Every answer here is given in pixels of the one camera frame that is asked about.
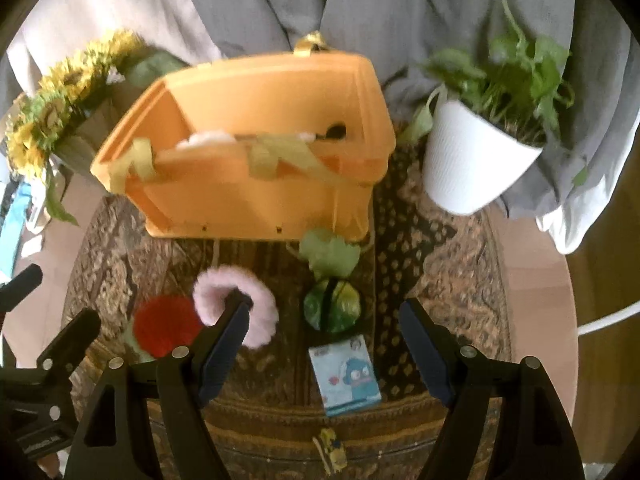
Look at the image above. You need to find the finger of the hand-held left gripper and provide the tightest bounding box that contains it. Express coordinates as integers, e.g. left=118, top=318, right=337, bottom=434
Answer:
left=0, top=263, right=44, bottom=307
left=36, top=308, right=102, bottom=377

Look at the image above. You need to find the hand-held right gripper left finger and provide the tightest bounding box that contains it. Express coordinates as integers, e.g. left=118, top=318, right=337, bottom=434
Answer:
left=65, top=292, right=253, bottom=480

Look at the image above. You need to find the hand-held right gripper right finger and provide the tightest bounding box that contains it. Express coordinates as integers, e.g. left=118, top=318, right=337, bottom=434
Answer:
left=399, top=297, right=586, bottom=480

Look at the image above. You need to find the pink plush toy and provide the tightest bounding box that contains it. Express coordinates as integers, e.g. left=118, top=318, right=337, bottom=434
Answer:
left=192, top=266, right=279, bottom=348

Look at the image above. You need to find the red fluffy ball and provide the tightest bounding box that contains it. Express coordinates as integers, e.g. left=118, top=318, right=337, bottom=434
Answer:
left=125, top=295, right=207, bottom=363

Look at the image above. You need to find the light blue card pack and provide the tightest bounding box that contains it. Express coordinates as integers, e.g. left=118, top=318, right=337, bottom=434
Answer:
left=307, top=336, right=383, bottom=417

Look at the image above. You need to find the small yellow toy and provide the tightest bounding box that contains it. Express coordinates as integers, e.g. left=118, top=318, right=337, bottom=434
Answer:
left=312, top=427, right=347, bottom=476

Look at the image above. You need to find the green plush leaf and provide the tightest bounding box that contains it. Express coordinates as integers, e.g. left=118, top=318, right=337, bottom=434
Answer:
left=299, top=227, right=362, bottom=278

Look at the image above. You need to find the orange plastic basket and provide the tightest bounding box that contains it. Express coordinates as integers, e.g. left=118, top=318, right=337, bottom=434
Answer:
left=90, top=32, right=397, bottom=242

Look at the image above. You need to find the light blue paper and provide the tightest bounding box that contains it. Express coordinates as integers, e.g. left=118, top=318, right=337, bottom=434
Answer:
left=0, top=180, right=32, bottom=281

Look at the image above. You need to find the brown patterned table cloth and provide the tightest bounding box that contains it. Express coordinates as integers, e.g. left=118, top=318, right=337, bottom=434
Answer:
left=60, top=125, right=517, bottom=480

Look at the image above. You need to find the sunflower bouquet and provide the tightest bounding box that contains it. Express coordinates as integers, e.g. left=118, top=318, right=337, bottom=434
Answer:
left=4, top=29, right=190, bottom=227

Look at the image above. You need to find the potted green plant white pot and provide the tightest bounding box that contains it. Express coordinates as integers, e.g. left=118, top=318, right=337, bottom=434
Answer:
left=397, top=0, right=592, bottom=216

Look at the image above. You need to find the white fluffy plush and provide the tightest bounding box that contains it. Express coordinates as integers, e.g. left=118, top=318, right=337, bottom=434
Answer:
left=176, top=130, right=237, bottom=150

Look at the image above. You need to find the black mouse plush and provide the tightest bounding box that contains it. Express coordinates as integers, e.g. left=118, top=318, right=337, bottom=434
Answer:
left=315, top=121, right=350, bottom=141

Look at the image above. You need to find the white curtain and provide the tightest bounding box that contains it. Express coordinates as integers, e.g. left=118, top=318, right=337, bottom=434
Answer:
left=0, top=0, right=226, bottom=111

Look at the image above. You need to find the grey curtain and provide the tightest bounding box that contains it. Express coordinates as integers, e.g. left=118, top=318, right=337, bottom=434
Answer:
left=172, top=0, right=640, bottom=256

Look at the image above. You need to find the white cable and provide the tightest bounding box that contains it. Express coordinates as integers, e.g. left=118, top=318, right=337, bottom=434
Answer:
left=575, top=305, right=640, bottom=337

